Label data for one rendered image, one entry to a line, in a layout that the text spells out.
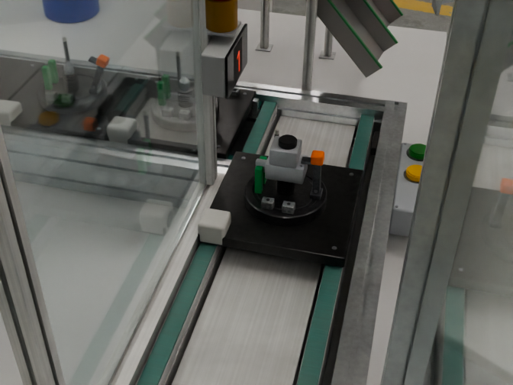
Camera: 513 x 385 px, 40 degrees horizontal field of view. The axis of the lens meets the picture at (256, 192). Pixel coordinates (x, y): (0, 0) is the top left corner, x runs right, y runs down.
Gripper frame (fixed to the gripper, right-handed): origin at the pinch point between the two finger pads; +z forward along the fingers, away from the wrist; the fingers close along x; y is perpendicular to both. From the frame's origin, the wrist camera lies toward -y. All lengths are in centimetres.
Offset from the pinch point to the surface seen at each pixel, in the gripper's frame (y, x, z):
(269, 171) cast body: -22.0, -29.6, 18.4
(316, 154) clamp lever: -14.8, -27.8, 15.0
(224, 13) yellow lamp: -30.4, -26.0, -6.5
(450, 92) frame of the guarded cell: -1, -89, -34
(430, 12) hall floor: 6, 280, 124
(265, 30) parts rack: -40, 47, 31
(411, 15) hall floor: -4, 273, 124
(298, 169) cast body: -17.3, -29.5, 17.1
